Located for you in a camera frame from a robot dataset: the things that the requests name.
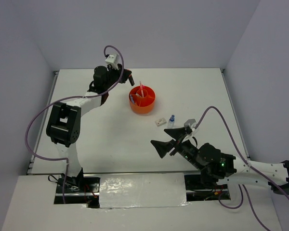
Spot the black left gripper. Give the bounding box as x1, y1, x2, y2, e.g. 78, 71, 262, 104
104, 63, 132, 90

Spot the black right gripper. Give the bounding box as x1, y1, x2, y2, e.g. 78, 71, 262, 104
149, 127, 202, 170

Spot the blue cap glue bottle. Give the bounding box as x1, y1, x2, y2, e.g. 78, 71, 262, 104
167, 115, 175, 128

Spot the small white eraser block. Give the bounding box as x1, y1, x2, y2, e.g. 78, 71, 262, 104
155, 118, 167, 127

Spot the thin orange pen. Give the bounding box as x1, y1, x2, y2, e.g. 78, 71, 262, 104
140, 81, 145, 97

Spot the orange highlighter with black body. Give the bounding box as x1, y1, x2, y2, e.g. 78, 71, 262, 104
128, 75, 135, 86

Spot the pink highlighter with black cap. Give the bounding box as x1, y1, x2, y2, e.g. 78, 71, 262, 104
140, 84, 145, 98

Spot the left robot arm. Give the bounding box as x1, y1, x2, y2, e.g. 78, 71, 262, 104
46, 64, 134, 192

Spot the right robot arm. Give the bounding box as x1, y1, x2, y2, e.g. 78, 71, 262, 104
151, 127, 289, 195

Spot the orange round compartment organizer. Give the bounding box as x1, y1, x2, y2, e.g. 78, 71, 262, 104
129, 86, 156, 114

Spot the silver foil covered panel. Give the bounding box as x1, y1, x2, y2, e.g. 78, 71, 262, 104
99, 173, 188, 208

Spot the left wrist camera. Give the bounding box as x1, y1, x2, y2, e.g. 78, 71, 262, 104
105, 54, 119, 70

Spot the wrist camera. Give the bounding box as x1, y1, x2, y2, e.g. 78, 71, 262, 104
183, 119, 198, 141
105, 54, 119, 70

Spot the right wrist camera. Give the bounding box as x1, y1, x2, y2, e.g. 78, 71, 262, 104
183, 119, 198, 141

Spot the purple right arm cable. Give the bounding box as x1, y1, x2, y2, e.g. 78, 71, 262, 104
195, 106, 289, 231

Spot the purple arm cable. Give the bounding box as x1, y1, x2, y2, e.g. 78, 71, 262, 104
195, 106, 289, 231
25, 45, 125, 205

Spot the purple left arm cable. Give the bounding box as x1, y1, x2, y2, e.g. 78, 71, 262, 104
25, 45, 125, 205

